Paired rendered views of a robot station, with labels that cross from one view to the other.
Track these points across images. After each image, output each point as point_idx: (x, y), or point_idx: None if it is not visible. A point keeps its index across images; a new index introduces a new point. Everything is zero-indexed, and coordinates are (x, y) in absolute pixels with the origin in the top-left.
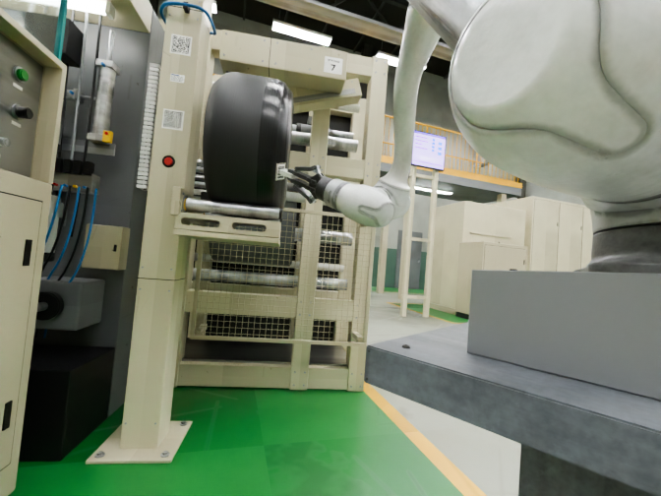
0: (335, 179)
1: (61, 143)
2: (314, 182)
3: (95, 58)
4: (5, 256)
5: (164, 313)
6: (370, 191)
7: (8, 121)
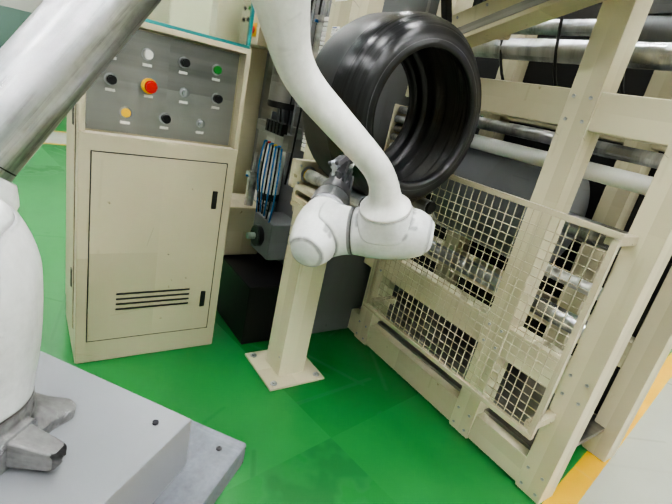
0: (323, 186)
1: (290, 102)
2: None
3: (318, 13)
4: (197, 201)
5: (295, 271)
6: (303, 216)
7: (209, 107)
